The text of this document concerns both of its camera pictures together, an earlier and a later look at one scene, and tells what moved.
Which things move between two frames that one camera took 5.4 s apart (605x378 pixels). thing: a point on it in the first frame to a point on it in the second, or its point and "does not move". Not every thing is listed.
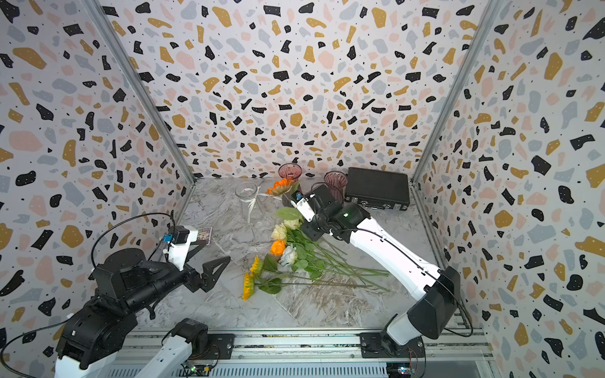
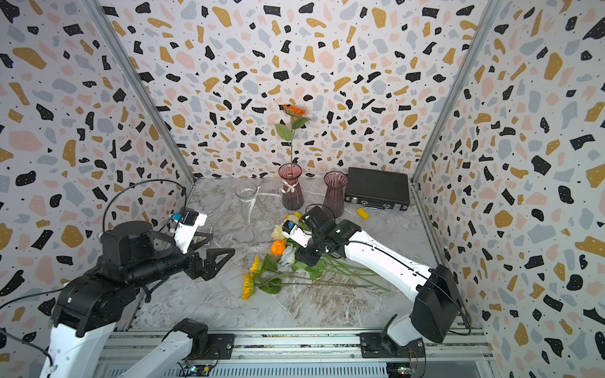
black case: [379, 189] does not move
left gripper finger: [211, 271] to [212, 268]
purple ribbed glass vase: [335, 181] does not move
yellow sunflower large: [270, 287] does not move
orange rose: [278, 247] does not move
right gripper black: [306, 228] to [302, 254]
